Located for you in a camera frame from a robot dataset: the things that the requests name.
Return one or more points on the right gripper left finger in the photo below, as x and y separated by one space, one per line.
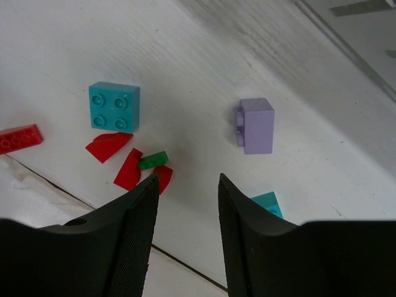
103 253

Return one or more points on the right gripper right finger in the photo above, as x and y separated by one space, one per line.
266 255

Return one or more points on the small green lego piece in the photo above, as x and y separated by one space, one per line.
152 161

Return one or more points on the lilac lego brick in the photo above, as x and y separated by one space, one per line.
255 118

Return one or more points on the cyan lego brick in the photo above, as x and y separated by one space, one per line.
114 107
269 202

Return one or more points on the red sloped lego piece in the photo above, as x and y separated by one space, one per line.
129 175

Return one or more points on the small red lego piece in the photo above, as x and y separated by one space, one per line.
164 176

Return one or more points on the red lego brick front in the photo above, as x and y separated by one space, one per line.
18 138

